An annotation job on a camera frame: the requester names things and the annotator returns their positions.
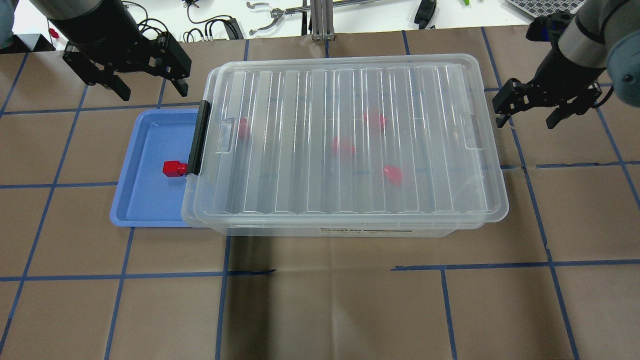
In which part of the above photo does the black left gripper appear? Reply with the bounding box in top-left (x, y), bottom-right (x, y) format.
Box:
top-left (62, 32), bottom-right (192, 101)

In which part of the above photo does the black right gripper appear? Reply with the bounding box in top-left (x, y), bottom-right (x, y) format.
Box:
top-left (493, 60), bottom-right (603, 130)

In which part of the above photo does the red block from tray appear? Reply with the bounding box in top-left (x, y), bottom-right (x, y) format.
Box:
top-left (162, 161), bottom-right (188, 178)

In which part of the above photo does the clear plastic box lid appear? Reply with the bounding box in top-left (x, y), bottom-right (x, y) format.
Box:
top-left (181, 53), bottom-right (510, 231)

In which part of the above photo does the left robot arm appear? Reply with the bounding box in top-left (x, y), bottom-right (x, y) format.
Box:
top-left (32, 0), bottom-right (192, 101)

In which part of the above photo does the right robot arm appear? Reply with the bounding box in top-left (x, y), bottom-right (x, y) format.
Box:
top-left (492, 0), bottom-right (640, 129)

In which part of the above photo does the clear plastic storage box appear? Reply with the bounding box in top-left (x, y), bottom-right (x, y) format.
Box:
top-left (186, 67), bottom-right (501, 238)

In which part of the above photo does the red block near latch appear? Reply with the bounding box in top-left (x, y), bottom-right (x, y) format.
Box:
top-left (237, 117), bottom-right (251, 142)

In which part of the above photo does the blue plastic tray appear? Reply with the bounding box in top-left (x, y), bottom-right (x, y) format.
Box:
top-left (110, 108), bottom-right (198, 228)

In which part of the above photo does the metal grabber tool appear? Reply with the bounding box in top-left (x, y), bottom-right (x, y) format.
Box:
top-left (246, 0), bottom-right (370, 35)

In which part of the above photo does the red block lower middle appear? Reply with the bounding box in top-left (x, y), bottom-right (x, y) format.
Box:
top-left (382, 165), bottom-right (403, 187)

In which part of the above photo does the red block upper middle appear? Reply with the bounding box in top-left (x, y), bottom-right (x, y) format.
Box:
top-left (362, 111), bottom-right (387, 132)

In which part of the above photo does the red block centre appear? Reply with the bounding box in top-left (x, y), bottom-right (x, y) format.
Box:
top-left (331, 136), bottom-right (356, 157)

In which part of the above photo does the black box latch handle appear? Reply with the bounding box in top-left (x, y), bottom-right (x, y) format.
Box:
top-left (187, 100), bottom-right (211, 176)

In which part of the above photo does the black cable bundle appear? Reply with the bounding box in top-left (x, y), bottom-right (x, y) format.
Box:
top-left (122, 0), bottom-right (246, 43)

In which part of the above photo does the aluminium frame post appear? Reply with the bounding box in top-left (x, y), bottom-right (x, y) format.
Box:
top-left (310, 0), bottom-right (336, 42)

